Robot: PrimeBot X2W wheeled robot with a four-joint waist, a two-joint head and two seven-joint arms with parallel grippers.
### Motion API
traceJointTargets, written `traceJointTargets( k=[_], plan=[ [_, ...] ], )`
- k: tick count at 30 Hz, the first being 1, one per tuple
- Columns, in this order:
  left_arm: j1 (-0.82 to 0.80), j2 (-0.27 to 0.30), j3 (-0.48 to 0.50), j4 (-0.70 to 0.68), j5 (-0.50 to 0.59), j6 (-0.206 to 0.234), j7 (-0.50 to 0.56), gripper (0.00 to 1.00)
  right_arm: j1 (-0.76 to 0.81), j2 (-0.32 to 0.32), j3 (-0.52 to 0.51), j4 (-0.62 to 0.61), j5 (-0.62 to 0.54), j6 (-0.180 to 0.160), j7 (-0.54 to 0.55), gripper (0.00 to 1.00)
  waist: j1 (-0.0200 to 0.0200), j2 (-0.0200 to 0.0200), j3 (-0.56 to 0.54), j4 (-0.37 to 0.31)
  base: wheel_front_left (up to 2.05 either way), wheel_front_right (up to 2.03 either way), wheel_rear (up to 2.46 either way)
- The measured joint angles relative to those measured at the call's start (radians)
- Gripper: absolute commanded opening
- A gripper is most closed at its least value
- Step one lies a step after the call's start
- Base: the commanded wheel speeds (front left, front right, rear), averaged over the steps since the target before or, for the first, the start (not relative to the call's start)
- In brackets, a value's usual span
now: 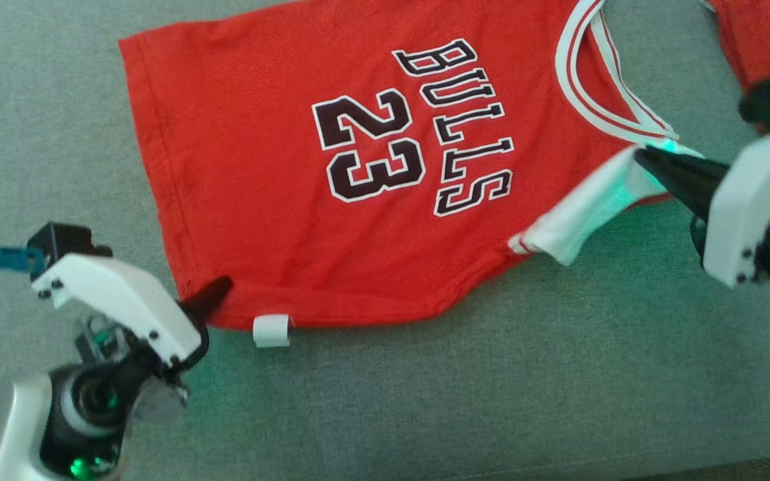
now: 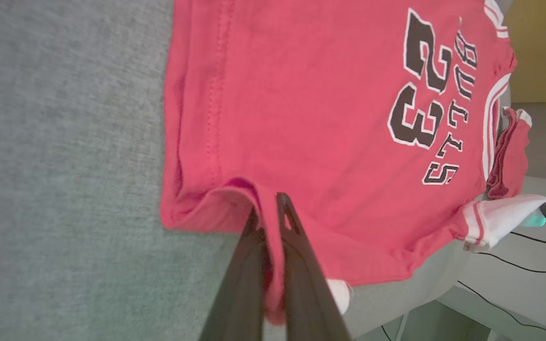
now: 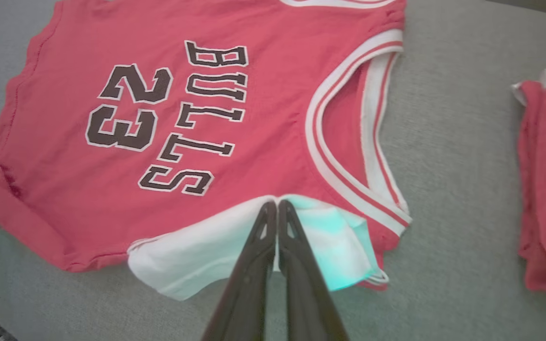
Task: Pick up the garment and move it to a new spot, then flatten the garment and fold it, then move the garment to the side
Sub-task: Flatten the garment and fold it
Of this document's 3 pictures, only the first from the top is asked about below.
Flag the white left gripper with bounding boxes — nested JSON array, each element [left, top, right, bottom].
[[31, 254, 234, 369]]

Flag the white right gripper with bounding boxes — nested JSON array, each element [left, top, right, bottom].
[[634, 126, 770, 288]]

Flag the red Bulls 23 jersey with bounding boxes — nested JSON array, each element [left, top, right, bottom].
[[118, 0, 708, 349]]

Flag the grey sofa seat cushion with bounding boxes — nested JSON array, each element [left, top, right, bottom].
[[0, 0, 770, 481]]

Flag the left camera cable blue plug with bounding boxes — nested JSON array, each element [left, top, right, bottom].
[[0, 246, 46, 276]]

